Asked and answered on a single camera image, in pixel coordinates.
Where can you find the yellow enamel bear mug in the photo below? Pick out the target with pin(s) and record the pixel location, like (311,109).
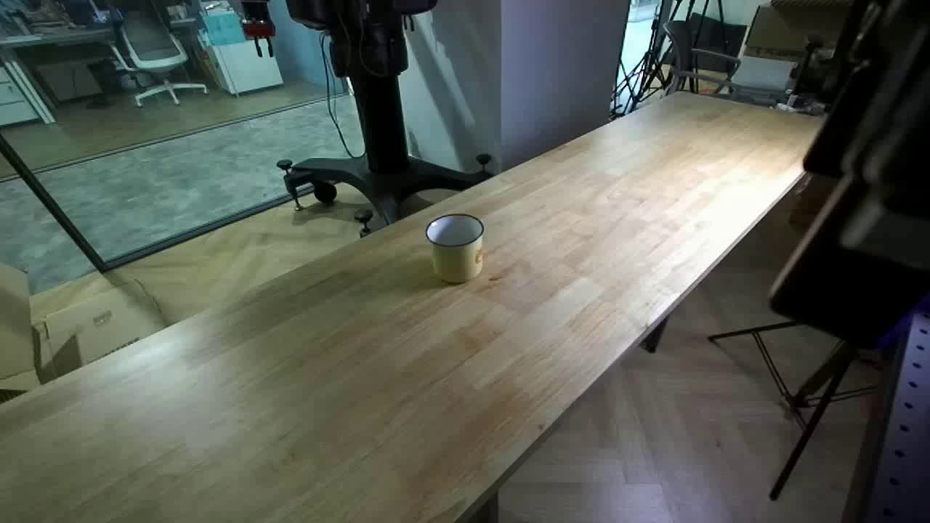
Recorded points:
(456,244)

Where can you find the black wheeled robot stand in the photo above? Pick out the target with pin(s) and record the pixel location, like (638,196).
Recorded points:
(366,49)

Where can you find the white drawer cabinet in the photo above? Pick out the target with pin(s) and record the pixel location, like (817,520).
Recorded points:
(234,61)

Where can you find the black tripod stand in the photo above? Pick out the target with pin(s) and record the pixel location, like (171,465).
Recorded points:
(808,401)

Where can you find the cardboard box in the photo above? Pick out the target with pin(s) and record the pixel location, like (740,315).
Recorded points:
(87,332)

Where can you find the white office chair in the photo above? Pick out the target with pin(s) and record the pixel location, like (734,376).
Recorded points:
(150,46)

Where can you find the grey area rug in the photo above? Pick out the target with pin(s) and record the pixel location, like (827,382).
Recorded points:
(154,193)

